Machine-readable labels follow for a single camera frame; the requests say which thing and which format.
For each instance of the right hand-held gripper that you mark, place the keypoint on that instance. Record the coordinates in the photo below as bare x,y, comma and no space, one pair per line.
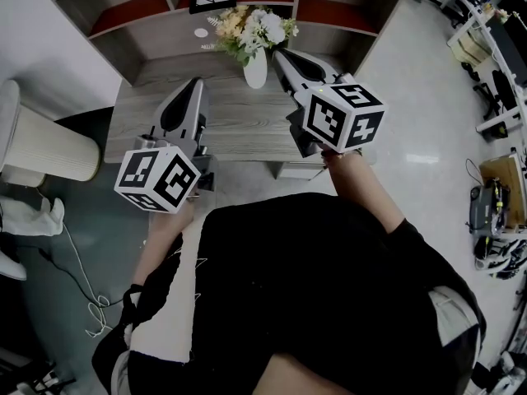
341,117

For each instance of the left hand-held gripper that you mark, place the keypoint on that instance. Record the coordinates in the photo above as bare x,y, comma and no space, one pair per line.
158,179

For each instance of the grey wooden shelf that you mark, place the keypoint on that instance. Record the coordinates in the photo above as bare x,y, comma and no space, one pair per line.
164,35

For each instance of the person's right forearm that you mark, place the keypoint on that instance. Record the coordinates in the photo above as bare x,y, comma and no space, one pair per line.
362,191

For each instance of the person's left forearm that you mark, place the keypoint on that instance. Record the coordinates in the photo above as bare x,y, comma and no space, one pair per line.
160,241

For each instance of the white vase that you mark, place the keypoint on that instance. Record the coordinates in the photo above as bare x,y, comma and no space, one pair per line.
256,72

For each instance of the white and yellow flower bouquet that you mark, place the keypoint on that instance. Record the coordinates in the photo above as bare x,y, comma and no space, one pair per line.
255,31

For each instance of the white round disc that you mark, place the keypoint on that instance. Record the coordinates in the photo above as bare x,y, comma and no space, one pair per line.
200,32

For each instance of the beige ribbed cylinder bin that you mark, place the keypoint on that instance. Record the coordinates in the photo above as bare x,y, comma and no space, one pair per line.
45,142

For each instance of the white cloth bag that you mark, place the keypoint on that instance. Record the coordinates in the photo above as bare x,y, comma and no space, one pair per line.
33,218

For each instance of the white office desk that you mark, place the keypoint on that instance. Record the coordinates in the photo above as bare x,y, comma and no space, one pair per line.
490,43

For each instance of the black office chair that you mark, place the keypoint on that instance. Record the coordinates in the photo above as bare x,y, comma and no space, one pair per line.
500,91

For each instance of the person's black shirt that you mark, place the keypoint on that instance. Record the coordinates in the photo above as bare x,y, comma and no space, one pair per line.
313,286

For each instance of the black monitor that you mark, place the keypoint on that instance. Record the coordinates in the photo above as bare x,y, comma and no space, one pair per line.
510,41

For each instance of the open cardboard box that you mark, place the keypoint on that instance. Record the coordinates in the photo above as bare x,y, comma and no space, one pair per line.
504,171

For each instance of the black tool case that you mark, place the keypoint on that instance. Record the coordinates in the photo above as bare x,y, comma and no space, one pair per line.
483,208

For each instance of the white shoe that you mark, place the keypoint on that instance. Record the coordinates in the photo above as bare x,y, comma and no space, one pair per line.
10,266

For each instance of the pile of black white gear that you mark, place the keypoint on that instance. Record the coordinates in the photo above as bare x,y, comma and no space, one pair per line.
500,255

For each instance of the person's leg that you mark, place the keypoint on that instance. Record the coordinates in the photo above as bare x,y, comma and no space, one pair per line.
350,375

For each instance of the black stand base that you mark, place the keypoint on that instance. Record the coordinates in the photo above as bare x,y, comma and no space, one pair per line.
29,375

